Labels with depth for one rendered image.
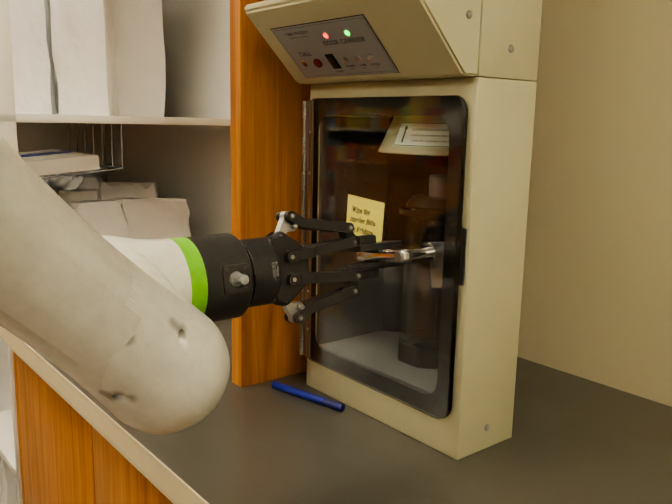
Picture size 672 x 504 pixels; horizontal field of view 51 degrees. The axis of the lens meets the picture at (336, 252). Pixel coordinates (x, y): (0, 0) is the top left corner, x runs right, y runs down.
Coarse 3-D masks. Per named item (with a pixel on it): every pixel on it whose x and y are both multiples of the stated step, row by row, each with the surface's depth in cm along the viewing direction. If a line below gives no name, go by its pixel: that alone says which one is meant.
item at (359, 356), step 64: (320, 128) 101; (384, 128) 91; (448, 128) 82; (320, 192) 103; (384, 192) 92; (448, 192) 83; (320, 256) 104; (448, 256) 84; (320, 320) 106; (384, 320) 94; (448, 320) 85; (384, 384) 96; (448, 384) 86
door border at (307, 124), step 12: (312, 108) 102; (312, 120) 102; (312, 132) 103; (312, 144) 103; (312, 156) 103; (312, 168) 104; (312, 180) 104; (312, 192) 104; (312, 204) 105; (312, 216) 105; (300, 300) 109; (300, 324) 109; (456, 324) 85; (300, 336) 110
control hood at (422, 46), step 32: (288, 0) 87; (320, 0) 83; (352, 0) 79; (384, 0) 76; (416, 0) 73; (448, 0) 75; (480, 0) 78; (384, 32) 80; (416, 32) 77; (448, 32) 75; (288, 64) 99; (416, 64) 82; (448, 64) 78
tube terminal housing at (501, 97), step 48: (528, 0) 83; (480, 48) 79; (528, 48) 84; (336, 96) 100; (480, 96) 80; (528, 96) 86; (480, 144) 82; (528, 144) 87; (480, 192) 83; (528, 192) 89; (480, 240) 84; (480, 288) 86; (480, 336) 87; (336, 384) 106; (480, 384) 89; (432, 432) 91; (480, 432) 90
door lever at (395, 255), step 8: (424, 248) 86; (432, 248) 86; (360, 256) 89; (368, 256) 88; (376, 256) 87; (384, 256) 86; (392, 256) 84; (400, 256) 83; (408, 256) 83; (416, 256) 85; (424, 256) 86; (432, 256) 86
